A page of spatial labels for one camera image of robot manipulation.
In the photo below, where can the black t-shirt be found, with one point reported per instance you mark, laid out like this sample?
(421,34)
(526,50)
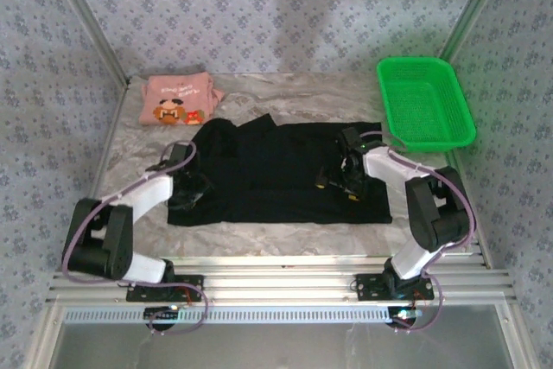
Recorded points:
(268,179)

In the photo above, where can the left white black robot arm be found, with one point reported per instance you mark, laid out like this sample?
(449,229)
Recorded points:
(149,189)

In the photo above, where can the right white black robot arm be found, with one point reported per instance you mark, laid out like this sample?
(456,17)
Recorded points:
(389,166)

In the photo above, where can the pink printed t-shirt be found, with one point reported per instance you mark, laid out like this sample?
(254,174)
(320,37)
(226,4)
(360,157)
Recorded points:
(173,92)

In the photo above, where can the green plastic mesh basket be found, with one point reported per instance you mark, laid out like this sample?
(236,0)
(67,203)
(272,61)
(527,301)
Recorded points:
(423,101)

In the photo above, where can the small circuit board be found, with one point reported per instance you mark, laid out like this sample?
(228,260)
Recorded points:
(162,313)
(404,315)

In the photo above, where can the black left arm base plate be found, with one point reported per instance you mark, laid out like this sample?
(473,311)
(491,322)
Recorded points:
(190,288)

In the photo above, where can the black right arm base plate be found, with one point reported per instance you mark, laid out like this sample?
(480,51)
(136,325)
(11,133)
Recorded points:
(367,284)

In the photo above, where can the aluminium rail beam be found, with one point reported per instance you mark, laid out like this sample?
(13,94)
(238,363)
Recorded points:
(281,282)

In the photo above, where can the aluminium frame post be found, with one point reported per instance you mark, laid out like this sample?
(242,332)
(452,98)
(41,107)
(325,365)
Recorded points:
(479,6)
(88,19)

